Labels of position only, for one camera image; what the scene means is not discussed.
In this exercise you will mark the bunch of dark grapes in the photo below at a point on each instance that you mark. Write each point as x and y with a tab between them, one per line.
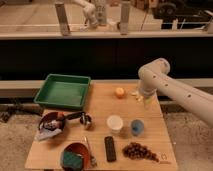
136	150

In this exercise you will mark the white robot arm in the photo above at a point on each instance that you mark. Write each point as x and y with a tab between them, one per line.
153	76

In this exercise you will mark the black remote control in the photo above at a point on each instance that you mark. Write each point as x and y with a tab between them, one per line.
110	149

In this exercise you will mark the dark red bowl with items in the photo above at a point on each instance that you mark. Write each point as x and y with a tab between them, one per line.
52	121

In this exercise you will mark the green sponge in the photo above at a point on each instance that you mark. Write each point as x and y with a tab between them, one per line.
71	160

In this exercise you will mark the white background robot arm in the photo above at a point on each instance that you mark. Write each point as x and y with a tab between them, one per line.
88	11

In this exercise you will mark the white cloth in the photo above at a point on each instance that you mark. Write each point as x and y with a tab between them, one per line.
46	134

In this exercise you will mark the green plastic tray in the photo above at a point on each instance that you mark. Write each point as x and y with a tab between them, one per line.
63	91

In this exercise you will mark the white paper cup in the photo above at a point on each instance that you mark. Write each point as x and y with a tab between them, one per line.
115	123

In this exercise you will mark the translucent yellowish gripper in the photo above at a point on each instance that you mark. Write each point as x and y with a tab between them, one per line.
147	101

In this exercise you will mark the small orange apple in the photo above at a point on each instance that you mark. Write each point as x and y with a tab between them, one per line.
120	92

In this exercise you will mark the black handled metal scoop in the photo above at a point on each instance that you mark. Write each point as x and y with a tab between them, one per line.
84	118

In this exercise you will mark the blue cup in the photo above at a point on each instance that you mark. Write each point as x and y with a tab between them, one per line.
137	127

